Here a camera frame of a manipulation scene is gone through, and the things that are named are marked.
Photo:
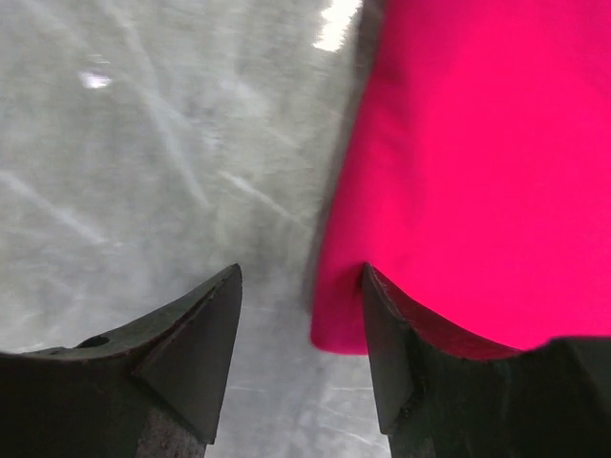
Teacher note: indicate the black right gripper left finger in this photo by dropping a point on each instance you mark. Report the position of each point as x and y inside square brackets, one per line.
[153, 387]

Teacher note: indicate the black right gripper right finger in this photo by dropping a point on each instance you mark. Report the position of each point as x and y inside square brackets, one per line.
[442, 391]

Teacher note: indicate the red t shirt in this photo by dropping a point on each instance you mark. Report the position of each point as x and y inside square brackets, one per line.
[477, 176]

